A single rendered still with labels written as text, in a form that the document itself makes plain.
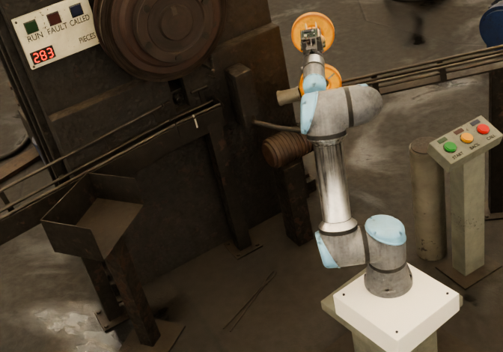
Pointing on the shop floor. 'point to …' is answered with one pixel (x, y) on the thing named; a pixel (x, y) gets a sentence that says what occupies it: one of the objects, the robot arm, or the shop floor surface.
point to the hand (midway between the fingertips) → (312, 28)
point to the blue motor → (492, 24)
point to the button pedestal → (467, 202)
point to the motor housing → (290, 180)
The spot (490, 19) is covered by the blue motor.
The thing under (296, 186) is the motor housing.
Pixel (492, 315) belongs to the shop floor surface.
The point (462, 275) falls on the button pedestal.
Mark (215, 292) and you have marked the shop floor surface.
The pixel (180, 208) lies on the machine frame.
